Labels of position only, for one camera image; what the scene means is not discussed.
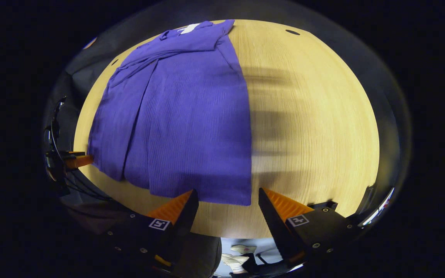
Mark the purple shirt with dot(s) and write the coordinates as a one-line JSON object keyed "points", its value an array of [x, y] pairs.
{"points": [[187, 127]]}

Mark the person's white shoe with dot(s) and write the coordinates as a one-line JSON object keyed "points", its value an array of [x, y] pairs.
{"points": [[235, 263], [242, 249]]}

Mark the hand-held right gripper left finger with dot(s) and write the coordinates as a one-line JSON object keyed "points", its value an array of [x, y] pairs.
{"points": [[185, 216]]}

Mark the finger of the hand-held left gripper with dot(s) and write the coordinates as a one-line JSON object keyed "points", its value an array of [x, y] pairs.
{"points": [[76, 153], [79, 161]]}

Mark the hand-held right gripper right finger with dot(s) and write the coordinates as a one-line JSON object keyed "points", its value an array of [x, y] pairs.
{"points": [[274, 227]]}

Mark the person's dark clothing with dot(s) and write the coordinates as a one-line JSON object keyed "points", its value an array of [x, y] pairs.
{"points": [[203, 255]]}

